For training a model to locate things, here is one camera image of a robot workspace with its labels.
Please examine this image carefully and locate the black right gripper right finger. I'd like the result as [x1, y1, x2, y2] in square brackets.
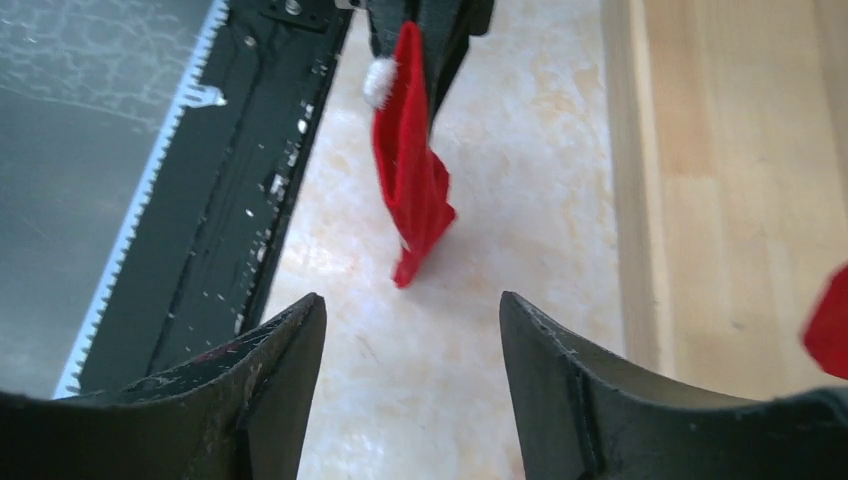
[499, 292, 847, 479]

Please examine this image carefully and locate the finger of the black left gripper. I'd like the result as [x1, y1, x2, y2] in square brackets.
[366, 0, 421, 57]
[417, 0, 495, 123]

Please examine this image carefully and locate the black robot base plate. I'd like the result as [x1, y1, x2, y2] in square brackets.
[80, 1, 352, 393]

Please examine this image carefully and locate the wooden hanger rack frame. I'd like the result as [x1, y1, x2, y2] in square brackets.
[601, 0, 847, 399]

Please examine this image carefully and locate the white toothed cable rail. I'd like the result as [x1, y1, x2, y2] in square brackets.
[52, 0, 229, 400]

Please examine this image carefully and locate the red santa sock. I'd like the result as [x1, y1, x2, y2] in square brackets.
[802, 264, 847, 380]
[363, 20, 456, 288]

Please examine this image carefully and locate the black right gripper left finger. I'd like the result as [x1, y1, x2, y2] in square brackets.
[1, 293, 327, 479]

